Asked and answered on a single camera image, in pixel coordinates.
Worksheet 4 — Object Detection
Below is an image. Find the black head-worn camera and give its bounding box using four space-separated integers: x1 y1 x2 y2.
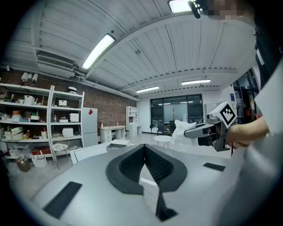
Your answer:
187 0 210 19

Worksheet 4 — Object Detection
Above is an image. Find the person's right hand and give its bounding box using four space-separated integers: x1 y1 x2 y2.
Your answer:
226 125 250 148

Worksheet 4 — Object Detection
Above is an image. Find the square ceiling light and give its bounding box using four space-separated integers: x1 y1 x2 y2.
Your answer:
168 0 195 13

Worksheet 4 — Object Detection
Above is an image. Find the dark glass window wall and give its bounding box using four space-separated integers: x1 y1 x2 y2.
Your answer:
150 94 203 133

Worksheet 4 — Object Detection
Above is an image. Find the white air conditioner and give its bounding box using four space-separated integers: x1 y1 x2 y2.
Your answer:
36 54 77 79

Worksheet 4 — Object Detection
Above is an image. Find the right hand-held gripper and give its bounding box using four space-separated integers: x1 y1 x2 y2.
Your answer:
184 101 237 152

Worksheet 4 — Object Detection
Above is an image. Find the wire chair with floral cushion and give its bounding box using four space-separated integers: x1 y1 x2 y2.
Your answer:
50 134 73 170

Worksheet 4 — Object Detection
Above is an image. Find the brown basket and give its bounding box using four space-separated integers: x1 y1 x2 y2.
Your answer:
15 154 31 173

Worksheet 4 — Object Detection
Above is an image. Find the white cardboard box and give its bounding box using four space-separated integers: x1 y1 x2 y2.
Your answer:
31 150 48 168

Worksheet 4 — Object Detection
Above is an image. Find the long ceiling light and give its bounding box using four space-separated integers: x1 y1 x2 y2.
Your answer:
81 33 115 70
181 79 211 86
136 86 160 93

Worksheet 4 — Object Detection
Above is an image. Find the white metal shelving unit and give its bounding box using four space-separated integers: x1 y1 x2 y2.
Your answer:
50 85 85 155
0 83 55 161

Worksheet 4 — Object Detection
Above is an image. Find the grey box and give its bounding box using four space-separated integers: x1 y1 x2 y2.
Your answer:
106 139 131 153

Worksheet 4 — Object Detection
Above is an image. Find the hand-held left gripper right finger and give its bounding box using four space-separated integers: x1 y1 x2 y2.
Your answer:
145 143 188 193

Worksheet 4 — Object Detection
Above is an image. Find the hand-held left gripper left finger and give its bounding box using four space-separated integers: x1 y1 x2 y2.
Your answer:
105 143 146 195

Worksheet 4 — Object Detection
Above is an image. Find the white fridge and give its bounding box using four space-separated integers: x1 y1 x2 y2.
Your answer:
82 107 99 148

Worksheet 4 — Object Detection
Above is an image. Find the white plastic bag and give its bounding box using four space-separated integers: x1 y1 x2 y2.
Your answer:
170 120 197 145

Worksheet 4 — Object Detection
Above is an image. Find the person's right forearm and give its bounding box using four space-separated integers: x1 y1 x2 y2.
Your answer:
242 116 270 144

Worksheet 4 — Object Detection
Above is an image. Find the white bookshelf cabinet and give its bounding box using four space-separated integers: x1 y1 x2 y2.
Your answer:
125 106 142 138

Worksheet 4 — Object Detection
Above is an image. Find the white desk with drawers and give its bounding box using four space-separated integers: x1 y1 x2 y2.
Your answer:
99 125 126 144

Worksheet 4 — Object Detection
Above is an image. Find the round white side table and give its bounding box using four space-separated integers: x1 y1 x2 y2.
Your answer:
153 135 172 149

